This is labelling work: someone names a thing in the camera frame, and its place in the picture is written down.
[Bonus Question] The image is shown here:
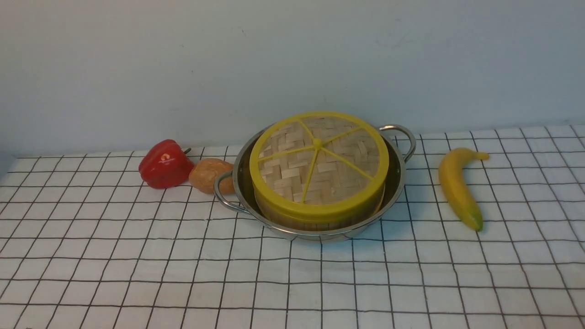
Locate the yellow woven steamer lid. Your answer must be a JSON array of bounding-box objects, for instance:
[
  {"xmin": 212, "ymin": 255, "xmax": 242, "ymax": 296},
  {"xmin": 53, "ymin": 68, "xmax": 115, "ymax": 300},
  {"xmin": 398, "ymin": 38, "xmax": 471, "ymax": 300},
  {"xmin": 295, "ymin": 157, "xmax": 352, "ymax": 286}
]
[{"xmin": 249, "ymin": 111, "xmax": 390, "ymax": 224}]

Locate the yellow bamboo steamer basket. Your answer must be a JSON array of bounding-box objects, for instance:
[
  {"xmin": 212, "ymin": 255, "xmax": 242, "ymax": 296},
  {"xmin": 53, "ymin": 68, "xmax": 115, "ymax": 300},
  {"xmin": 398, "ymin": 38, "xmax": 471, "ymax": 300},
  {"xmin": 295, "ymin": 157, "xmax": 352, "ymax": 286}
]
[{"xmin": 255, "ymin": 187, "xmax": 386, "ymax": 231}]

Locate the stainless steel pot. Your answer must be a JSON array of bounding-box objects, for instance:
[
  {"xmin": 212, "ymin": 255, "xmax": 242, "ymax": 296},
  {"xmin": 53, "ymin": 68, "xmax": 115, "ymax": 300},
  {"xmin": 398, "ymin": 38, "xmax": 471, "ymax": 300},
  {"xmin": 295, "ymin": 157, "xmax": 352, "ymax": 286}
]
[{"xmin": 213, "ymin": 125, "xmax": 416, "ymax": 244}]

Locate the brown potato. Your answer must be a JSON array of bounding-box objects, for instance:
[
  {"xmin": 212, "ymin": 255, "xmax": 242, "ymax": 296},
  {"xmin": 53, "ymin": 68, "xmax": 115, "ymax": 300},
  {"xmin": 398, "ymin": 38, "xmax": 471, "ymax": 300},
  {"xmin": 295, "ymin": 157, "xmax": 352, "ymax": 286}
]
[{"xmin": 188, "ymin": 158, "xmax": 234, "ymax": 195}]

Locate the red bell pepper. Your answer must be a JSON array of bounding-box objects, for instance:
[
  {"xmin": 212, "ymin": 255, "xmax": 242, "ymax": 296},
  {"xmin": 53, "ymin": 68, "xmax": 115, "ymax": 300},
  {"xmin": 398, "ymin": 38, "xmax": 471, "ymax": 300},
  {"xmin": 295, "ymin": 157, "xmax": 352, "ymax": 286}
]
[{"xmin": 138, "ymin": 139, "xmax": 195, "ymax": 189}]

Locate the yellow banana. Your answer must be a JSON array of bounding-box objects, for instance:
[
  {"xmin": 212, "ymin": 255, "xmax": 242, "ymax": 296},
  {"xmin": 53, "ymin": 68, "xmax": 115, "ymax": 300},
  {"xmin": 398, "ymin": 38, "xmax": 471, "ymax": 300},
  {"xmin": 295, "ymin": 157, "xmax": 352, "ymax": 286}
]
[{"xmin": 438, "ymin": 148, "xmax": 490, "ymax": 232}]

